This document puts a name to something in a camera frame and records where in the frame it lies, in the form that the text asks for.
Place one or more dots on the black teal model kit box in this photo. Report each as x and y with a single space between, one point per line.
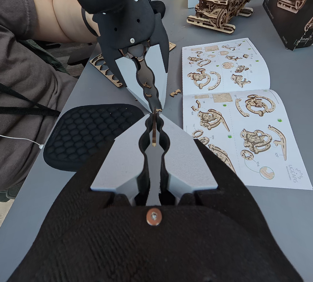
276 17

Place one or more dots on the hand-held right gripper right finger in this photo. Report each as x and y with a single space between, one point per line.
190 164

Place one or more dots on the wooden stick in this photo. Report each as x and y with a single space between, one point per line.
154 135

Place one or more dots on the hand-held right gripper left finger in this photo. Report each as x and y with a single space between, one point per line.
117 164

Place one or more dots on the white instruction booklet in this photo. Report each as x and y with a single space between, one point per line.
256 78

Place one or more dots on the punched wooden part sheet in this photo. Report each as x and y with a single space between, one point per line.
113 80

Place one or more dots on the small wooden model part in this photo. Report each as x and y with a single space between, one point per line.
175 93

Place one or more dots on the person's left forearm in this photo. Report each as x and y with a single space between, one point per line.
63 17

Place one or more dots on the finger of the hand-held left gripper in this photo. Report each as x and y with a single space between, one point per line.
159 66
127 74

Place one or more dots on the black honeycomb pad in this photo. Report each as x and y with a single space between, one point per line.
85 135

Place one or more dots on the black wristband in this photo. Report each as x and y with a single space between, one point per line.
86 26

